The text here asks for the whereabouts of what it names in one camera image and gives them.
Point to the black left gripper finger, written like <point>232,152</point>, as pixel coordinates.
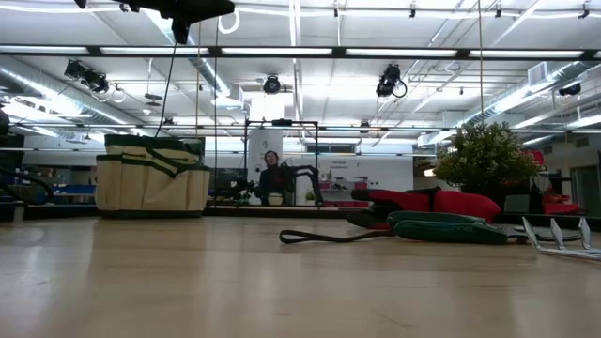
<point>213,7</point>
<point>181,30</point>

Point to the red and black gardening glove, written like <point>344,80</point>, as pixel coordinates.
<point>460,204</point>

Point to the black background robot arm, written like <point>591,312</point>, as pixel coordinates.
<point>305,170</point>
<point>232,192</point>

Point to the beige gardening bag green trim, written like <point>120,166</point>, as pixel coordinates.
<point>150,188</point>

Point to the black ceiling-mounted device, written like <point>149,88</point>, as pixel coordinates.
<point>570,89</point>
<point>272,85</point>
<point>94,81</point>
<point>387,82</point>

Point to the overhead light bar beam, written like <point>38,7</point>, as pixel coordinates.
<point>338,51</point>

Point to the person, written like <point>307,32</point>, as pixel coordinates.
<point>271,178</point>

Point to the white background bucket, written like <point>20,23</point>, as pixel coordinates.
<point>275,199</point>

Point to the potted green plant black pot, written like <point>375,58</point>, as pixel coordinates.
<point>483,155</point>

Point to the red background crate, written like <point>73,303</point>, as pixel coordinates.
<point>561,208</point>

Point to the black background rig frame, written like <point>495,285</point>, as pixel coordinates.
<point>282,122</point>

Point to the black aluminium station frame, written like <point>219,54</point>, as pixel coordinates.
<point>235,212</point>

